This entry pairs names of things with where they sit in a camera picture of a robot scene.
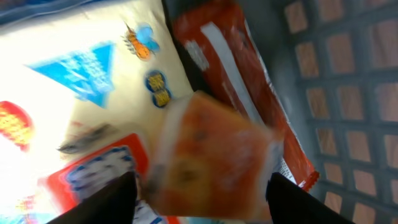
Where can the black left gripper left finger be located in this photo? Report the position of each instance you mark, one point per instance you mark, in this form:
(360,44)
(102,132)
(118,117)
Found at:
(115,203)

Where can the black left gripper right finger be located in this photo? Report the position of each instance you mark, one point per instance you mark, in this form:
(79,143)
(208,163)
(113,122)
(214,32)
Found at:
(289,204)

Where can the large white snack bag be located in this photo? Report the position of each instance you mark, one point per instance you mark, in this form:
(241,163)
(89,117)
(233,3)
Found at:
(84,86)

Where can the dark grey plastic basket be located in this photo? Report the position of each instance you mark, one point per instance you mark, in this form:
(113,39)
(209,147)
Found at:
(333,65)

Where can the red snack packet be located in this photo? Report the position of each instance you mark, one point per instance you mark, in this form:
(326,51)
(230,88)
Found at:
(217,37)

